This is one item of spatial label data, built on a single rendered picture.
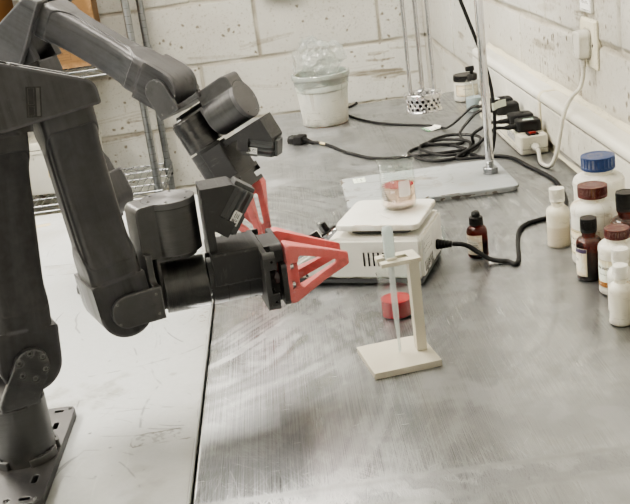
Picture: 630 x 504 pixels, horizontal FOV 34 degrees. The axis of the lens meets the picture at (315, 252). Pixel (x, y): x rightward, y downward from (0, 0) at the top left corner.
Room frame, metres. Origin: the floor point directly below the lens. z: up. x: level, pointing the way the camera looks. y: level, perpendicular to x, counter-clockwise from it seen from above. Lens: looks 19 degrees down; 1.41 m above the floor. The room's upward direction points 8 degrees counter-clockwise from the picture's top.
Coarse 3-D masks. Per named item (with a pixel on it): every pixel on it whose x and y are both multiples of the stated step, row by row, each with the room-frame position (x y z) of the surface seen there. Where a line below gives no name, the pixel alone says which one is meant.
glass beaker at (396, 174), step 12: (396, 156) 1.42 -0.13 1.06; (408, 156) 1.41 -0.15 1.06; (384, 168) 1.38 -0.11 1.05; (396, 168) 1.37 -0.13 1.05; (408, 168) 1.37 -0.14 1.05; (384, 180) 1.38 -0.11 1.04; (396, 180) 1.37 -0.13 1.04; (408, 180) 1.37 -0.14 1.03; (384, 192) 1.38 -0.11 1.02; (396, 192) 1.37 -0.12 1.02; (408, 192) 1.37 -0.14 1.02; (384, 204) 1.38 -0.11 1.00; (396, 204) 1.37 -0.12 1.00; (408, 204) 1.37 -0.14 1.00
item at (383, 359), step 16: (400, 256) 1.09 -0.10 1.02; (416, 256) 1.08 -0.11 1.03; (416, 272) 1.08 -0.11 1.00; (416, 288) 1.08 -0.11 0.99; (416, 304) 1.08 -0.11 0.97; (416, 320) 1.08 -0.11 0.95; (416, 336) 1.08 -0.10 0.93; (368, 352) 1.10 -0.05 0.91; (384, 352) 1.09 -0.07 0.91; (400, 352) 1.08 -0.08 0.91; (416, 352) 1.08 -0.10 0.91; (432, 352) 1.07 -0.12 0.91; (368, 368) 1.06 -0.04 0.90; (384, 368) 1.05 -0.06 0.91; (400, 368) 1.04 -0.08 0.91; (416, 368) 1.05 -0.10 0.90
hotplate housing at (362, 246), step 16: (432, 224) 1.37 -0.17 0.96; (336, 240) 1.35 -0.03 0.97; (352, 240) 1.34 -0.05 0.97; (368, 240) 1.33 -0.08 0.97; (400, 240) 1.32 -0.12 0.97; (416, 240) 1.31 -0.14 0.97; (432, 240) 1.36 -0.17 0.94; (448, 240) 1.38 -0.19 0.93; (304, 256) 1.37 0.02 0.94; (352, 256) 1.34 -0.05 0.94; (368, 256) 1.33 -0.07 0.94; (432, 256) 1.36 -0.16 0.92; (336, 272) 1.35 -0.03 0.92; (352, 272) 1.34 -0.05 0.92; (368, 272) 1.33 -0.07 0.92
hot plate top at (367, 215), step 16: (352, 208) 1.42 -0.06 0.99; (368, 208) 1.41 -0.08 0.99; (416, 208) 1.38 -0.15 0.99; (432, 208) 1.39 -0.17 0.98; (336, 224) 1.36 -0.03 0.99; (352, 224) 1.35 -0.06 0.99; (368, 224) 1.34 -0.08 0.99; (384, 224) 1.33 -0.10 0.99; (400, 224) 1.32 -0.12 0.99; (416, 224) 1.31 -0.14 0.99
